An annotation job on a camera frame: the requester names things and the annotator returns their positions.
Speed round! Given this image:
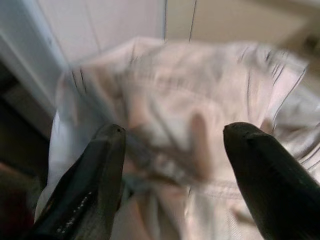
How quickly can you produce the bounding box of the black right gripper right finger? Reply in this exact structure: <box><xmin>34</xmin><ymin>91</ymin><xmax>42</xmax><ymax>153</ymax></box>
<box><xmin>223</xmin><ymin>121</ymin><xmax>320</xmax><ymax>240</ymax></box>

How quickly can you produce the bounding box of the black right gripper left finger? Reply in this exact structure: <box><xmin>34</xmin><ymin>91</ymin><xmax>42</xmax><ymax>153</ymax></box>
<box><xmin>23</xmin><ymin>124</ymin><xmax>127</xmax><ymax>240</ymax></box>

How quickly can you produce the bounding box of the white washing machine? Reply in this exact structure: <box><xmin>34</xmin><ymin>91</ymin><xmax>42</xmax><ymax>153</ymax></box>
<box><xmin>0</xmin><ymin>0</ymin><xmax>68</xmax><ymax>113</ymax></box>

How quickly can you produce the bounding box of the white striped garment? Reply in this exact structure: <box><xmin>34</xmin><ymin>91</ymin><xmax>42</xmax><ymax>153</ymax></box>
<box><xmin>33</xmin><ymin>36</ymin><xmax>320</xmax><ymax>240</ymax></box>

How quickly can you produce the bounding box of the white cabinet door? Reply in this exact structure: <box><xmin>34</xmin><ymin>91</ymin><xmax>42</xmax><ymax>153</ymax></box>
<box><xmin>37</xmin><ymin>0</ymin><xmax>166</xmax><ymax>66</ymax></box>

